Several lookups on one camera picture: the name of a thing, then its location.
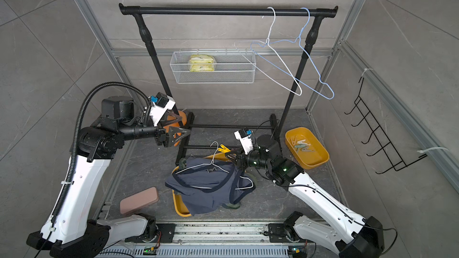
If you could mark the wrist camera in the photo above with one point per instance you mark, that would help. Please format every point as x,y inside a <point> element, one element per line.
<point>244,136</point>
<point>161,103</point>

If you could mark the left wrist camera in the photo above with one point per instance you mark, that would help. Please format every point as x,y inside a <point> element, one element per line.
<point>161,103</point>

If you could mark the white wire basket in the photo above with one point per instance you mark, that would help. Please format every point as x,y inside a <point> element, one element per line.
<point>232,67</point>

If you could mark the pink rectangular case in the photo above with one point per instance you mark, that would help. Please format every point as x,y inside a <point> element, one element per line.
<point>138,201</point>

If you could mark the small yellow plastic tray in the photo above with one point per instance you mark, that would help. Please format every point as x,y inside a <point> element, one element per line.
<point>308,160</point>

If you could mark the orange plush toy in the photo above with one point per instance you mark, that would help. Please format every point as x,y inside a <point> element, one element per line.
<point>174,126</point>

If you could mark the black wire wall rack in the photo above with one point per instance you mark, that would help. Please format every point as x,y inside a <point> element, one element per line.
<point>378,134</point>

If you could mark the dark grey tank top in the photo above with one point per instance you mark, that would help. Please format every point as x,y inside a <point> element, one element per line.
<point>205,184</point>

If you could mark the orange clothespin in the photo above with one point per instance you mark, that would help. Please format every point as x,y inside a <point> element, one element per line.
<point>294,140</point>

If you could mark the metal base rail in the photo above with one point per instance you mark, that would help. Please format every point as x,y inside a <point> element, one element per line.
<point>238,239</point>

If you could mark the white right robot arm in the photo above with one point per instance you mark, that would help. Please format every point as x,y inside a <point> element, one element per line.
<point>315,193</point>

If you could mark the plain green tank top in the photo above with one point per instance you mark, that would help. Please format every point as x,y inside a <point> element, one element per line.
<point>231,206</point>

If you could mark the yellow item in basket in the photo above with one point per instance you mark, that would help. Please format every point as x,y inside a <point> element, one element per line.
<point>201,63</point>

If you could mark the large yellow plastic tray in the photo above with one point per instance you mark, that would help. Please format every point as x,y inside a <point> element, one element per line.
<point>180,207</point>

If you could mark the white clothespin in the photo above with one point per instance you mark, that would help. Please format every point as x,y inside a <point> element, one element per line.
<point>304,150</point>

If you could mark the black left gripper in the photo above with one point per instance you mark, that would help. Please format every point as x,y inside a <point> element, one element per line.
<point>161,137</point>

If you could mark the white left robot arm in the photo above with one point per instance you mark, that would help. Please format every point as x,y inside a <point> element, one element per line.
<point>68,232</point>

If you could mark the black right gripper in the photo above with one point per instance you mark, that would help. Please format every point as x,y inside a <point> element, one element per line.
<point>245,159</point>

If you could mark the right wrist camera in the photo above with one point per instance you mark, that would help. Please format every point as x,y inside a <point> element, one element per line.
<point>244,136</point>

